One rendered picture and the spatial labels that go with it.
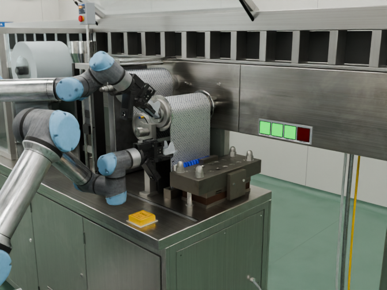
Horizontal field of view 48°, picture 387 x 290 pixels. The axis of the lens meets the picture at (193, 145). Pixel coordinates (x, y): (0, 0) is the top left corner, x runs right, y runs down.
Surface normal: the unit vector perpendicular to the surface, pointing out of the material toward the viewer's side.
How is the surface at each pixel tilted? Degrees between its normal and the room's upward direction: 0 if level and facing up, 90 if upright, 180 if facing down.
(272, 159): 90
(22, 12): 90
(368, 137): 90
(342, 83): 90
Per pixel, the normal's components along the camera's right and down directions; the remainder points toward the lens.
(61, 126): 0.91, 0.01
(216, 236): 0.72, 0.18
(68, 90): -0.11, 0.25
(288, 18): -0.70, 0.18
